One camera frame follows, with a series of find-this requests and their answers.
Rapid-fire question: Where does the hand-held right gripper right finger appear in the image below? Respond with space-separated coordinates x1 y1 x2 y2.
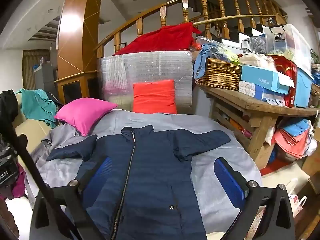
214 157 297 240

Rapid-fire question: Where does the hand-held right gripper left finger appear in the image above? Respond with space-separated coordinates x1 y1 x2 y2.
29 156 112 240

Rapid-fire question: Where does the navy blue padded jacket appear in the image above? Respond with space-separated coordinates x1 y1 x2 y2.
46 124 232 240

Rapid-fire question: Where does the magenta cloth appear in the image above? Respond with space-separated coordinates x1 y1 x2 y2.
11 162 27 198

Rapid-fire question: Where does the grey bed sheet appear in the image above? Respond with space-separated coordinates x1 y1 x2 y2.
25 109 263 240

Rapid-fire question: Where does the beige chair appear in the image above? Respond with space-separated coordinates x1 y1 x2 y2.
12 94 54 155

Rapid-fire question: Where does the pink pillow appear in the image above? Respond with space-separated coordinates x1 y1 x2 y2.
54 97 118 137

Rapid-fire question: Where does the black cloth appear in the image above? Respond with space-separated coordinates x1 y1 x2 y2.
0 89 20 128

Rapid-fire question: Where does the rough wooden table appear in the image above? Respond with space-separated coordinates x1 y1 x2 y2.
196 82 320 170

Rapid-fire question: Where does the white paper bag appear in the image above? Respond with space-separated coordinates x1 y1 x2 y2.
287 194 307 218

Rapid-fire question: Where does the teal cloth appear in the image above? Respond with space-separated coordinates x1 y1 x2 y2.
15 88 58 128

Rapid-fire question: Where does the stack of salmon pink cloths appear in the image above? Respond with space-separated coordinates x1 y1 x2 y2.
274 129 312 160

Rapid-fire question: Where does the light blue folded cloth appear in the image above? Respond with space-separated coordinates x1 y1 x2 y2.
282 118 310 137

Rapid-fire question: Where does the white printed cardboard box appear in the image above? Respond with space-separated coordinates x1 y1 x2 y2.
237 80 287 107

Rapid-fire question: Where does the orange-red pillow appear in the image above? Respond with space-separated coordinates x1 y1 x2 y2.
132 79 178 114

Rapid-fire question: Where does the grey cabinet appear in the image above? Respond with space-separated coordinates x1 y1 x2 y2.
34 62 59 98

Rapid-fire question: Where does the light blue cardboard box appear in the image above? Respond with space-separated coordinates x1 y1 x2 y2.
240 64 295 95

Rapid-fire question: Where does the wicker basket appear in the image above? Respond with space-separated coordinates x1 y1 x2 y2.
194 58 242 91

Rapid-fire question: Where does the blue plastic bin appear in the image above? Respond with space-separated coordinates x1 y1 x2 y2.
293 68 313 108

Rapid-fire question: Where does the clear bag of beige items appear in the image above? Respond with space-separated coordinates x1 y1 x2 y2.
239 52 277 68

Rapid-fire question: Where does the red gift box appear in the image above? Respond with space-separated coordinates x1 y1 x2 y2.
271 55 298 108

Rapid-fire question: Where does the dark patterned bundle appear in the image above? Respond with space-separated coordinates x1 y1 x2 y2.
241 36 268 54

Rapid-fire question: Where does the curved wooden arch column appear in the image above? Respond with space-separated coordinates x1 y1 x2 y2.
54 0 103 105

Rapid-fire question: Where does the red cloth bundle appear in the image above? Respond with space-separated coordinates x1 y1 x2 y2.
113 22 202 55

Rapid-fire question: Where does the clear plastic storage box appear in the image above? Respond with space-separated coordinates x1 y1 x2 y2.
263 24 313 78

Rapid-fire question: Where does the wooden stair railing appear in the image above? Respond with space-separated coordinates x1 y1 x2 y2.
96 0 288 58

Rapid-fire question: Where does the black cable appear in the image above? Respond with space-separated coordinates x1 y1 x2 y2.
2 115 84 240

